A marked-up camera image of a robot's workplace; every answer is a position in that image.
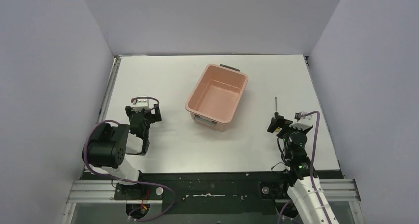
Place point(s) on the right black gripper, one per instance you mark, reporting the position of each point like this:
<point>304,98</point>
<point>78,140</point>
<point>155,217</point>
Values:
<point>279,122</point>

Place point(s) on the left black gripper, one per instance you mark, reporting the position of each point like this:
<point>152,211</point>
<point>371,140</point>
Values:
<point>143,114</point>

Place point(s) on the black screwdriver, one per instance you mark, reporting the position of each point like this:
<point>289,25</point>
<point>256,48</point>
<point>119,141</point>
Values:
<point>276,105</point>

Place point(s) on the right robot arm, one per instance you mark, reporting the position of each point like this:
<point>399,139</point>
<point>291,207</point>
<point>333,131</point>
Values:
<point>297,143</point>

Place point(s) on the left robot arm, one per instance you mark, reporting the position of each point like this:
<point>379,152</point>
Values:
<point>107,145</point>

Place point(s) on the pink plastic bin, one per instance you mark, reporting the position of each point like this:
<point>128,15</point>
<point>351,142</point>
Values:
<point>216,95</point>

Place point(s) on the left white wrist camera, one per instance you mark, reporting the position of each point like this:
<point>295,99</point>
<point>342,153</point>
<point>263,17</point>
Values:
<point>140,104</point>

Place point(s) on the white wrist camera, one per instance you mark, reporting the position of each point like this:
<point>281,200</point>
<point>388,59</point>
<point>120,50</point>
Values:
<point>303,122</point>
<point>140,104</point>

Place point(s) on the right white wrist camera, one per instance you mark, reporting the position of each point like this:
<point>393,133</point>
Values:
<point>303,122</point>

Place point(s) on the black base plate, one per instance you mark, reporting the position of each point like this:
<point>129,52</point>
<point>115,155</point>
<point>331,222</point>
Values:
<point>259,192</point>

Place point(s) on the aluminium frame rail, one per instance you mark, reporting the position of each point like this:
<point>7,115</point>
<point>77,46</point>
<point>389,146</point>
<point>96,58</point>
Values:
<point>103,192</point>

